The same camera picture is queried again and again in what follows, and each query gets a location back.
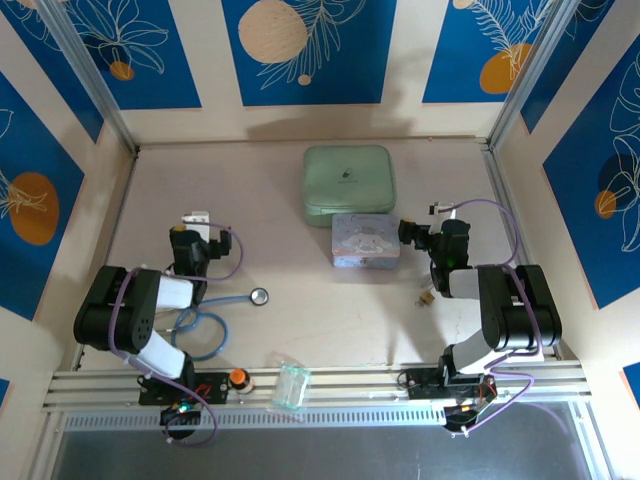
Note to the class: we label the cartoon dog tin box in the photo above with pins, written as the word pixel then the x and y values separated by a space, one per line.
pixel 365 242

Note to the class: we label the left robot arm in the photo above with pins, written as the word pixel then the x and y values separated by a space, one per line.
pixel 120 310

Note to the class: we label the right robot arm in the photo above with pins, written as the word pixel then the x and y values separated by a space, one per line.
pixel 520 310

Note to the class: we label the blue stethoscope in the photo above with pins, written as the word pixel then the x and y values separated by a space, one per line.
pixel 259 297

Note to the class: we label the green square zip case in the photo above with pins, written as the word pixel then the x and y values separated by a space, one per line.
pixel 348 182

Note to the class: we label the orange button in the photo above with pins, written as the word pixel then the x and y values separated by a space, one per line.
pixel 240 379

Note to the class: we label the clear plastic container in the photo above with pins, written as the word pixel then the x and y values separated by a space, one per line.
pixel 292 387

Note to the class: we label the black left controller box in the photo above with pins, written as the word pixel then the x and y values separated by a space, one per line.
pixel 180 415

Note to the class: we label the black controller box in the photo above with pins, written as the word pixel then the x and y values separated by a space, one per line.
pixel 462 417
pixel 180 415

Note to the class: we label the black right controller box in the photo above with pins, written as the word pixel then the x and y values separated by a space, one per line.
pixel 462 417

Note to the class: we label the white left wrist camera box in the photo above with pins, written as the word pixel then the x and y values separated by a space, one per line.
pixel 196 221

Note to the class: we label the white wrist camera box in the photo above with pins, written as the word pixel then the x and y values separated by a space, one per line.
pixel 196 221
pixel 442 209

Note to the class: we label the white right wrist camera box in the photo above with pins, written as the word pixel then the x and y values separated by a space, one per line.
pixel 442 209

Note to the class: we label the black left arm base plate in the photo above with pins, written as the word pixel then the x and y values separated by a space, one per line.
pixel 220 387

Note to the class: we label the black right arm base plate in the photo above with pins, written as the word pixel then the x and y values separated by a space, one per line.
pixel 422 382

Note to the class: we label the aluminium frame rail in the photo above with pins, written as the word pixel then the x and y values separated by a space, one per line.
pixel 350 382

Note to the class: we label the aluminium corner post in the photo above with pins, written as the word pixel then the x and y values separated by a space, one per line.
pixel 90 75
pixel 530 75

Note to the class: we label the blue floral wall panel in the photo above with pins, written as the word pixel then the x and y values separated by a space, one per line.
pixel 165 50
pixel 460 40
pixel 350 50

